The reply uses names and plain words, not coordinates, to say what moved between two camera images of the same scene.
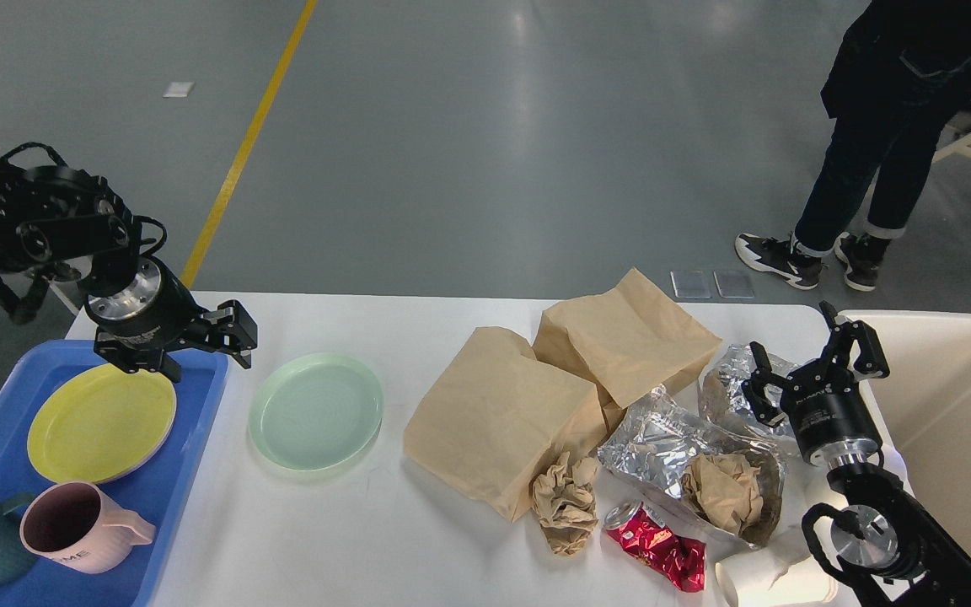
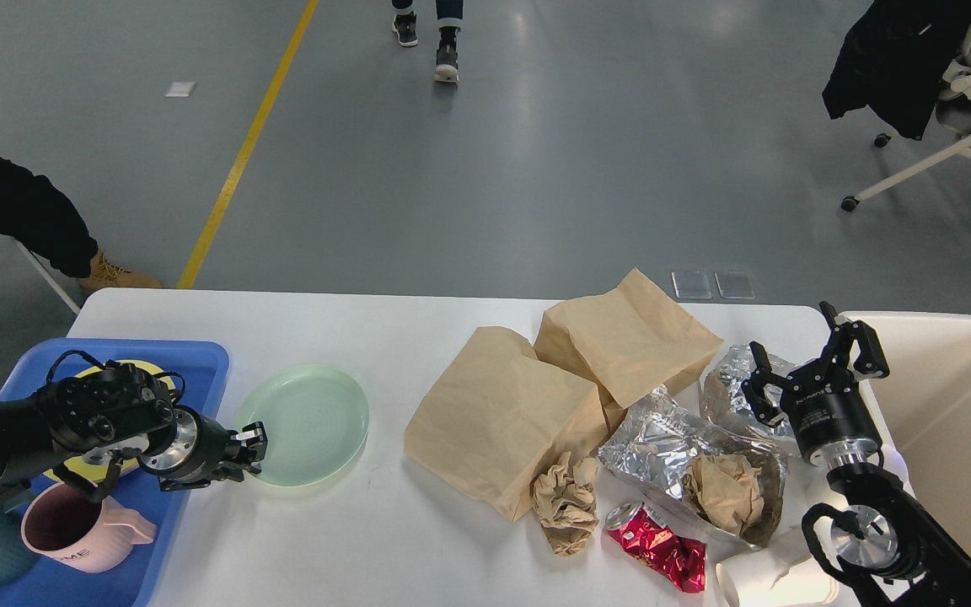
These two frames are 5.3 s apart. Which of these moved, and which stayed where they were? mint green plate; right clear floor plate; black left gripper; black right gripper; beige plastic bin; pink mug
Moved: black left gripper; mint green plate
Stayed: black right gripper; pink mug; right clear floor plate; beige plastic bin
